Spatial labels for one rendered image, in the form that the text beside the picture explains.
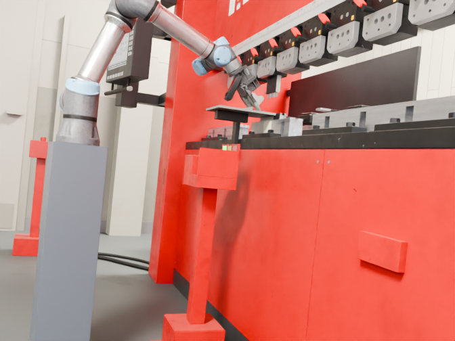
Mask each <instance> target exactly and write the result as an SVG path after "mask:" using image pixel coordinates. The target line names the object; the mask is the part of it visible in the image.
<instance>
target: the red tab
mask: <svg viewBox="0 0 455 341"><path fill-rule="evenodd" d="M407 245H408V243H407V242H405V241H401V240H397V239H394V238H391V237H386V236H383V235H379V234H375V233H371V232H367V231H360V235H359V242H358V249H357V258H358V259H360V260H364V261H366V262H368V263H372V264H374V265H377V266H380V267H383V268H385V269H388V270H391V271H394V272H396V273H404V272H405V265H406V252H407Z"/></svg>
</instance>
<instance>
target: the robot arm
mask: <svg viewBox="0 0 455 341"><path fill-rule="evenodd" d="M138 18H141V19H142V20H144V21H145V22H151V23H153V24H154V25H156V26H157V27H159V28H160V29H161V30H163V31H165V32H166V33H167V34H168V35H170V36H172V37H173V38H174V39H176V40H177V41H179V42H180V43H181V44H183V45H185V46H186V47H187V48H188V49H190V50H192V51H193V52H194V53H196V54H197V55H199V56H200V57H199V58H197V59H195V60H194V61H193V62H192V67H193V69H194V71H195V73H196V74H197V75H199V76H204V75H205V74H207V73H208V72H210V71H212V70H215V69H218V68H222V67H224V69H225V71H226V72H227V74H228V75H229V76H230V78H231V77H233V76H235V77H234V79H233V81H232V83H231V85H230V88H229V89H228V91H227V93H226V94H225V97H224V100H226V101H230V100H232V98H233V97H234V94H235V92H236V90H237V92H238V94H239V96H240V98H241V100H242V101H243V102H244V104H245V105H246V106H247V107H251V106H253V107H254V108H255V109H256V110H258V111H261V108H260V107H259V105H260V104H261V102H262V101H263V100H264V97H263V96H262V95H260V96H257V95H256V94H255V93H251V92H252V91H254V90H256V89H257V88H258V87H260V84H259V82H258V80H257V79H256V77H255V76H253V75H252V74H251V72H250V70H249V69H248V67H247V65H245V66H242V64H241V63H240V60H239V59H238V58H237V56H236V54H235V53H234V51H233V49H232V48H231V46H230V44H229V43H228V41H227V39H226V38H225V37H221V38H219V39H217V40H216V41H214V42H212V41H211V40H209V39H208V38H206V37H205V36H204V35H202V34H201V33H200V32H198V31H197V30H196V29H194V28H193V27H191V26H190V25H189V24H187V23H186V22H184V21H183V20H182V19H181V18H179V17H177V16H176V15H175V14H174V13H172V12H170V11H169V10H168V9H167V8H165V7H164V6H162V5H161V3H160V0H111V1H110V3H109V6H108V9H107V11H106V13H105V14H104V20H105V24H104V25H103V27H102V29H101V31H100V33H99V35H98V36H97V39H96V40H95V43H94V44H93V46H92V48H91V50H90V52H89V53H88V55H87V57H86V59H85V61H84V62H83V65H82V66H81V69H80V70H79V72H78V74H77V75H76V76H72V77H70V78H68V79H67V81H66V84H65V86H66V87H65V89H64V90H63V92H61V94H60V96H59V106H60V109H61V110H62V111H63V119H62V124H61V125H60V128H59V130H58V132H57V134H56V140H55V141H57V142H64V143H75V144H83V145H95V146H100V137H99V133H98V128H97V119H98V106H99V98H100V84H99V83H100V81H101V79H102V77H103V75H104V73H105V71H106V69H107V67H108V66H109V64H110V62H111V60H112V58H113V56H114V54H115V53H116V50H117V49H118V46H119V45H120V43H121V41H122V40H123V37H124V36H125V34H127V33H130V32H131V31H132V29H133V27H134V25H135V23H136V21H137V19H138Z"/></svg>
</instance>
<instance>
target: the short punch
mask: <svg viewBox="0 0 455 341"><path fill-rule="evenodd" d="M280 83H281V75H275V76H272V77H269V78H267V90H266V94H267V98H268V99H269V98H273V97H277V96H278V93H279V92H280Z"/></svg>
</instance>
